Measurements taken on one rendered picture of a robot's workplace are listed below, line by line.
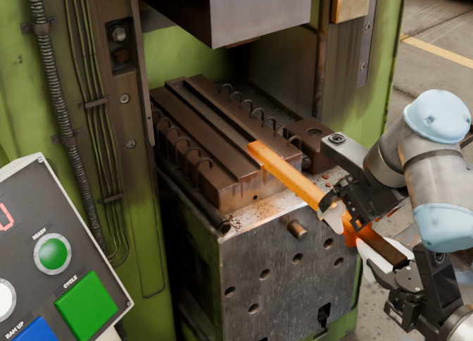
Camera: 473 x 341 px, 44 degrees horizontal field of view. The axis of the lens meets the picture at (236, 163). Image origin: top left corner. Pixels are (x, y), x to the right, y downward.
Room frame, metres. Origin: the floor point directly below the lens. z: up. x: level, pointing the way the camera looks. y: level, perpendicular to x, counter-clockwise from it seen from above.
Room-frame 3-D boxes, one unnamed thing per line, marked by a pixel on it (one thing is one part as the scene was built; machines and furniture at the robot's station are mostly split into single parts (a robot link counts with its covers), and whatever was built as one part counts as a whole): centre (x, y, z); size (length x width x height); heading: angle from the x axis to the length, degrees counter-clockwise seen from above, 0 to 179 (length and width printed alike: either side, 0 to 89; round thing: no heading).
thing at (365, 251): (0.66, -0.21, 0.98); 0.09 x 0.03 x 0.06; 35
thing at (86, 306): (0.57, 0.22, 1.01); 0.07 x 0.05 x 0.07; 147
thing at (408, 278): (0.58, -0.29, 0.98); 0.12 x 0.08 x 0.09; 32
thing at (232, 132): (1.12, 0.04, 0.99); 0.42 x 0.05 x 0.01; 32
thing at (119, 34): (0.95, 0.20, 1.24); 0.03 x 0.03 x 0.07; 32
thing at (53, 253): (0.60, 0.26, 1.09); 0.05 x 0.03 x 0.04; 122
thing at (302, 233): (0.87, -0.12, 0.87); 0.04 x 0.03 x 0.03; 32
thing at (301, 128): (1.07, -0.17, 0.95); 0.12 x 0.08 x 0.06; 32
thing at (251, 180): (1.10, 0.06, 0.96); 0.42 x 0.20 x 0.09; 32
